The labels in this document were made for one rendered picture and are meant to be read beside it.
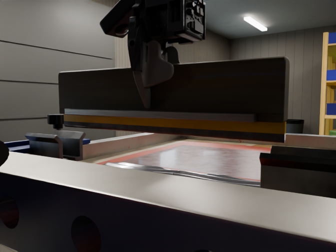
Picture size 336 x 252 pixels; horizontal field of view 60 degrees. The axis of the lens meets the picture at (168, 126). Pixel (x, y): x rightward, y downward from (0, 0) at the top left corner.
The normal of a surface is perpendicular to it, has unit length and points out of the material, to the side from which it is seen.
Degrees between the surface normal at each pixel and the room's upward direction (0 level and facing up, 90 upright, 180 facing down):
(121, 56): 90
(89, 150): 90
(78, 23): 90
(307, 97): 90
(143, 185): 0
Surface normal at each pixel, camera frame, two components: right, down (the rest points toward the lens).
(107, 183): 0.00, -1.00
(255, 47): -0.58, 0.07
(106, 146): 0.86, 0.04
